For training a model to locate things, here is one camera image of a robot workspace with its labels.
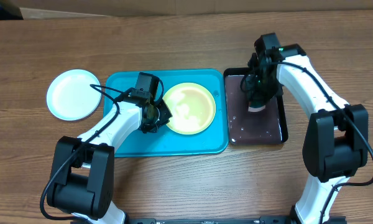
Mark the green sponge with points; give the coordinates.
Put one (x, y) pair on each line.
(256, 106)

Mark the yellow plate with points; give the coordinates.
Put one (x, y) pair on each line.
(192, 106)

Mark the cardboard backdrop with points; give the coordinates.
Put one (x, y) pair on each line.
(187, 7)

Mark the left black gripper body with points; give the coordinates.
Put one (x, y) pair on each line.
(161, 116)

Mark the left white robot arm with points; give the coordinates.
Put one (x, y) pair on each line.
(81, 184)

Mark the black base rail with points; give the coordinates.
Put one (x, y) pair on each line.
(261, 220)

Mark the teal plastic tray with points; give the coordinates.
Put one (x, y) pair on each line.
(166, 142)

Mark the light blue plate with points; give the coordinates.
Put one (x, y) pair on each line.
(70, 96)

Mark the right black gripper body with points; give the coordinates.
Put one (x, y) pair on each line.
(264, 88)

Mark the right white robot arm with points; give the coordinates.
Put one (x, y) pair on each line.
(336, 152)

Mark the black rectangular tray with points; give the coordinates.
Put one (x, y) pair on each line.
(268, 126)

